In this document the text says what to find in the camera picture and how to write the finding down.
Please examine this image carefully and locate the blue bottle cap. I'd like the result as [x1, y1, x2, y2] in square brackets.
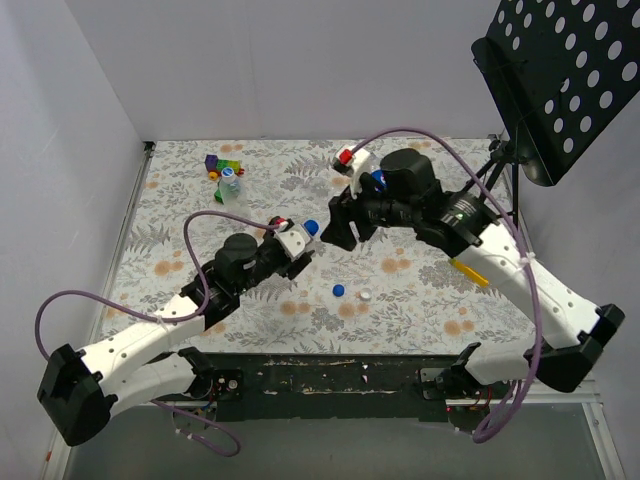
[332, 284, 345, 297]
[303, 219, 319, 236]

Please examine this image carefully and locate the Pepsi bottle blue label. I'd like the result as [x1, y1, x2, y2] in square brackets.
[371, 170, 387, 193]

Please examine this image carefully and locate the white bottle cap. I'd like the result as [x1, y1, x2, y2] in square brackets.
[359, 289, 372, 301]

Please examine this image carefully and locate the clear unlabelled plastic bottle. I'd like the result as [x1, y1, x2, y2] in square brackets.
[219, 174, 250, 218]

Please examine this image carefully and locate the Pocari Sweat labelled bottle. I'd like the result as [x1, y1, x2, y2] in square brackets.
[302, 223, 320, 256]

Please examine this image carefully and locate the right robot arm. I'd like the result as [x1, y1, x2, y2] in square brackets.
[321, 146, 624, 398]

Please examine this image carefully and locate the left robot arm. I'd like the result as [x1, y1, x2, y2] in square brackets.
[37, 226, 314, 446]

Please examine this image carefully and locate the green blue toy figure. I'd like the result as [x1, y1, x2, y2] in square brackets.
[214, 183, 224, 204]

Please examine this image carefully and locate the yellow green toy block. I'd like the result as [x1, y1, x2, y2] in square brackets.
[449, 258, 490, 288]

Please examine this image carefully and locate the colourful toy block train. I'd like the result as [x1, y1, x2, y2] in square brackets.
[204, 154, 245, 180]

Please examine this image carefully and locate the black music stand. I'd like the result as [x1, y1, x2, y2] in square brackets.
[469, 0, 640, 216]

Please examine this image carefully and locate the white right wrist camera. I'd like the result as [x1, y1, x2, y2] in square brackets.
[332, 145, 376, 198]

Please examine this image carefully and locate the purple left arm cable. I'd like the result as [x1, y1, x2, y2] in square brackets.
[34, 209, 289, 457]

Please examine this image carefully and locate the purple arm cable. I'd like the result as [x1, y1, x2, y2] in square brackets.
[349, 128, 544, 444]
[34, 209, 289, 457]

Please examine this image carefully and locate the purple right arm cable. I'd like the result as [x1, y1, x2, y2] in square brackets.
[349, 128, 544, 444]

